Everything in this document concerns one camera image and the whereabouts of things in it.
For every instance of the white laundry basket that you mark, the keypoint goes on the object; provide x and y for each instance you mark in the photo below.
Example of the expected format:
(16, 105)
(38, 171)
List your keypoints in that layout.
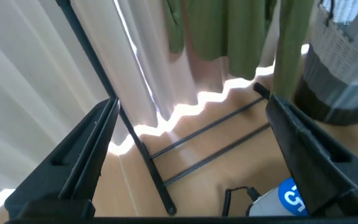
(331, 53)

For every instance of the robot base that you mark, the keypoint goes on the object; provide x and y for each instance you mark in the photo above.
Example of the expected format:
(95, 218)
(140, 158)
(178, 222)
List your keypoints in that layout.
(269, 202)

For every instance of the black clothes rack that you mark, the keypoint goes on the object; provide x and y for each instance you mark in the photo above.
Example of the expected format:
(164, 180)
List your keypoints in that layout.
(89, 49)

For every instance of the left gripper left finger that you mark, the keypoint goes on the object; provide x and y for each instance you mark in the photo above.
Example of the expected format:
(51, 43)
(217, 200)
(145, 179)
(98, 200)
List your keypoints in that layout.
(57, 180)

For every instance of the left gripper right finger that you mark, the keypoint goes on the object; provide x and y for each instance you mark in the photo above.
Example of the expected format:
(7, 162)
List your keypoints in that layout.
(331, 186)

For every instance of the green long-sleeved shirt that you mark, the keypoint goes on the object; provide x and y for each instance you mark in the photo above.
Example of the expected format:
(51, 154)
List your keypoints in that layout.
(222, 31)

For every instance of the beige curtain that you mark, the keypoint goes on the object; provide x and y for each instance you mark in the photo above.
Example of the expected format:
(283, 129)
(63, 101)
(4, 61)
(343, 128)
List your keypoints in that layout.
(26, 77)

